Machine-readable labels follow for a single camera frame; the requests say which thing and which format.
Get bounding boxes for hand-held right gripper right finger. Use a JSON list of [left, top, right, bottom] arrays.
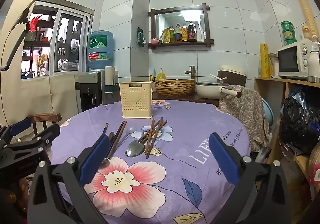
[[209, 133, 292, 224]]

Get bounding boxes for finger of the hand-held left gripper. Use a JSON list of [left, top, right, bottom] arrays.
[[31, 123, 61, 147], [0, 118, 32, 144]]

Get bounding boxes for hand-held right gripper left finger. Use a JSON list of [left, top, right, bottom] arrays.
[[27, 134, 112, 224]]

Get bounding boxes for brown wooden chopstick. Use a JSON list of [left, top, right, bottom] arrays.
[[111, 121, 127, 159], [108, 121, 125, 159]]

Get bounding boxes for large metal spoon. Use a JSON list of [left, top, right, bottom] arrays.
[[125, 140, 146, 158]]

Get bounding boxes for small metal spoon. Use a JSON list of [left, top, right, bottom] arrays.
[[110, 126, 137, 157]]

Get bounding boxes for pile of wooden chopsticks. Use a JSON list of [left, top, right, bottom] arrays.
[[139, 117, 168, 159]]

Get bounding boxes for cream plastic utensil holder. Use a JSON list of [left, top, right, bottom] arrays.
[[119, 81, 153, 118]]

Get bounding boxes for wooden chair back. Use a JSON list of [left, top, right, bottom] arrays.
[[25, 113, 62, 137]]

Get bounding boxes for beige cloth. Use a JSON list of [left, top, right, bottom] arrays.
[[0, 74, 82, 127]]

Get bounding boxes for floral patterned cloth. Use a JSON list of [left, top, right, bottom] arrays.
[[219, 85, 270, 152]]

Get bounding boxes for purple floral tablecloth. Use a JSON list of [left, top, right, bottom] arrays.
[[50, 100, 252, 224]]

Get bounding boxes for grey water dispenser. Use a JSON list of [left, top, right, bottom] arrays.
[[75, 70, 119, 112]]

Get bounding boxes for blue plastic basin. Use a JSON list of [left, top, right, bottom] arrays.
[[261, 98, 274, 124]]

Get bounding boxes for cream pan with lid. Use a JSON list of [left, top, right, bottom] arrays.
[[196, 80, 242, 101]]

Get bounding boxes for dark wooden counter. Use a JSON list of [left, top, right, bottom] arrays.
[[151, 91, 220, 107]]

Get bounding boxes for wooden shelf unit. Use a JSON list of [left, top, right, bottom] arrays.
[[254, 76, 320, 189]]

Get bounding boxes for white rice paddle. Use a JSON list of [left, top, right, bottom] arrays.
[[209, 73, 228, 82]]

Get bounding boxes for white paper cup tube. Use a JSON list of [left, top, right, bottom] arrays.
[[104, 66, 118, 94]]

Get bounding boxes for brown white rice cooker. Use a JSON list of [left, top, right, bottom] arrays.
[[217, 65, 247, 87]]

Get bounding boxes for woven pattern wash basin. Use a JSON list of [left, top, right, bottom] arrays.
[[155, 79, 196, 97]]

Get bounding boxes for black plastic bag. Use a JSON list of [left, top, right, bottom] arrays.
[[280, 89, 320, 154]]

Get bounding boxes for sliding window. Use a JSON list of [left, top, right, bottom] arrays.
[[21, 0, 94, 79]]

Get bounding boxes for bronze faucet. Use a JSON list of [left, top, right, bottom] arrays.
[[184, 66, 196, 80]]

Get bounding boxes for red plastic bag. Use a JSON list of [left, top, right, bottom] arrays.
[[307, 149, 320, 189]]

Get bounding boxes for blue water jug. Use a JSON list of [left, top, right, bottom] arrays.
[[87, 30, 115, 71]]

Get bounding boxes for yellow plastic roll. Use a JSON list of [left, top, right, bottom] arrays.
[[259, 43, 270, 78]]

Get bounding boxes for white microwave oven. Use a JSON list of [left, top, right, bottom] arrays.
[[277, 40, 320, 81]]

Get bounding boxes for white thermos bottle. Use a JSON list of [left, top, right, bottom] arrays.
[[308, 50, 320, 83]]

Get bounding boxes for purple label oil bottle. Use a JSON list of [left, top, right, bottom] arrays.
[[174, 24, 182, 42]]

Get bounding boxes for yellow green packet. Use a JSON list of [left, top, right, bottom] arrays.
[[159, 29, 170, 44]]

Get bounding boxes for wooden framed mirror shelf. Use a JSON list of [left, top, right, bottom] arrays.
[[148, 3, 215, 50]]

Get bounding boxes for long sleeve of paper cups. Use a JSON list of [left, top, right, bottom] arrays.
[[291, 0, 320, 39]]

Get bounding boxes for green wall packet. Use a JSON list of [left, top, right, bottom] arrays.
[[137, 27, 147, 47]]

